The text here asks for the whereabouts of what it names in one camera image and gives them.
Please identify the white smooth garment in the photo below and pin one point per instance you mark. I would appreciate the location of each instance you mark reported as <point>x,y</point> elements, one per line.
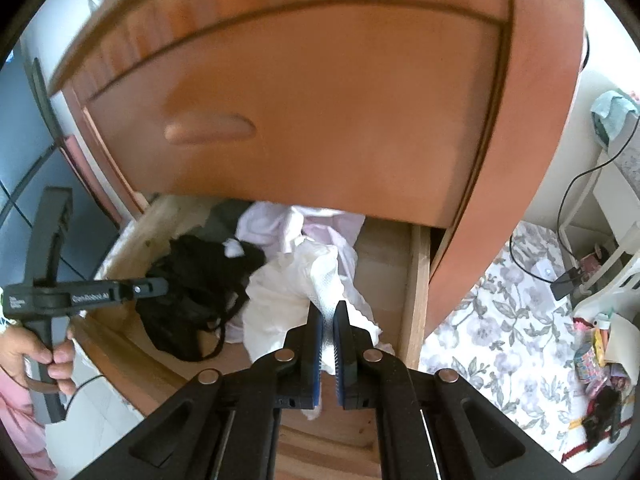
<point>280,225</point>

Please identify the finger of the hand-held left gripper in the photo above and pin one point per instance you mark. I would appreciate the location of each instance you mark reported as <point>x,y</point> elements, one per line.
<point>150,289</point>

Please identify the white desk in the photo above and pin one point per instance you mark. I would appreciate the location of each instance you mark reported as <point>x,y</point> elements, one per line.
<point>612,195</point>

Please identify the floral bed sheet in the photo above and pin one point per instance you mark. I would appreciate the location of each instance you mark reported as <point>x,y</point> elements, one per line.
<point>490,350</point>

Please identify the pile of colourful packets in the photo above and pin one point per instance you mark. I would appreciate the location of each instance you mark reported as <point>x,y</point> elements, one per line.
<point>600,370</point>

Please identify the black garment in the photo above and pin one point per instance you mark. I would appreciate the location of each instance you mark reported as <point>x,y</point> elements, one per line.
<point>190,285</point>

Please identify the person's left hand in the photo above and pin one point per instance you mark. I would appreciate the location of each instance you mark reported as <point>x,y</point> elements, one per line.
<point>62,365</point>

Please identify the wooden clothes drawer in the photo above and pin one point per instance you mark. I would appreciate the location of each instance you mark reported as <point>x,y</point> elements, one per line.
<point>417,285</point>

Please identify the person's pink clothing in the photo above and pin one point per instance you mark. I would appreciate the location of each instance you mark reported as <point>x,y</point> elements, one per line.
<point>20,425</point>

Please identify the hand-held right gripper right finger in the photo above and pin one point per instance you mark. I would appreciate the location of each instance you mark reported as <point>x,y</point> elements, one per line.
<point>341,360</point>

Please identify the wooden dresser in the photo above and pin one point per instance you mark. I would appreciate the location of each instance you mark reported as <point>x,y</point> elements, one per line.
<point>540,110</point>

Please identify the grey green cloth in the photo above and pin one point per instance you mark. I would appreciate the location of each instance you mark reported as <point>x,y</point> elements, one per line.
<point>225,217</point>

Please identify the white plastic chair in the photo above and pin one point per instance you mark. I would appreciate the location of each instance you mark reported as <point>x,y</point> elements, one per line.
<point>615,290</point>

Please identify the small black device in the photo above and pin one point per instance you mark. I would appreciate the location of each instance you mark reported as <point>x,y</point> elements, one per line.
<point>567,282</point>

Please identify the teal cloth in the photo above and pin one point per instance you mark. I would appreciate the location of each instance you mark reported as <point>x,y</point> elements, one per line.
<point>612,115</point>

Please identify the cream cloth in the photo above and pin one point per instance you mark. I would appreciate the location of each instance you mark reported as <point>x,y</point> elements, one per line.
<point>300,280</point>

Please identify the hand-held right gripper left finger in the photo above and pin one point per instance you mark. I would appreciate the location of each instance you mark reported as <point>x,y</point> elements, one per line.
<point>316,360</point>

